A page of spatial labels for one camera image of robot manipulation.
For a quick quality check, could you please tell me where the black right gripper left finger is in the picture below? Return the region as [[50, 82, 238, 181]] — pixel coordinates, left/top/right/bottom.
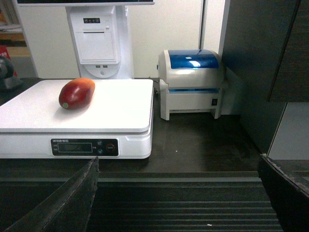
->
[[5, 157, 99, 232]]

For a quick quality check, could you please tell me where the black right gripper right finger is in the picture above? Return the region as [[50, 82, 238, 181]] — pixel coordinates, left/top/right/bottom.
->
[[258, 155, 309, 232]]

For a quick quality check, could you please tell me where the dark red mango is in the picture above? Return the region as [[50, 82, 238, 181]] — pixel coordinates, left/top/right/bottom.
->
[[58, 77, 96, 110]]

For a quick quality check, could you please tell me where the black slatted checkout counter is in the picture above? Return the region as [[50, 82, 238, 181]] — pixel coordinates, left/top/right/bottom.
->
[[0, 0, 309, 232]]

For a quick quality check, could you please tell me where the white digital checkout scale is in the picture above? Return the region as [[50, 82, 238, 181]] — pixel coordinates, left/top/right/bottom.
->
[[0, 79, 153, 159]]

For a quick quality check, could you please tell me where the black barcode scanner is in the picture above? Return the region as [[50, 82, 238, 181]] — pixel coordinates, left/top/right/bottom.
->
[[0, 56, 23, 91]]

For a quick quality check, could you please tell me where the white blue label printer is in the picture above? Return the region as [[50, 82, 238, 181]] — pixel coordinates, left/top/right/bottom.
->
[[157, 49, 225, 120]]

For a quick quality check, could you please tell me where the white POS terminal stand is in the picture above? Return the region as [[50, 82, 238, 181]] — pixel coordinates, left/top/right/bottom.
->
[[16, 0, 155, 79]]

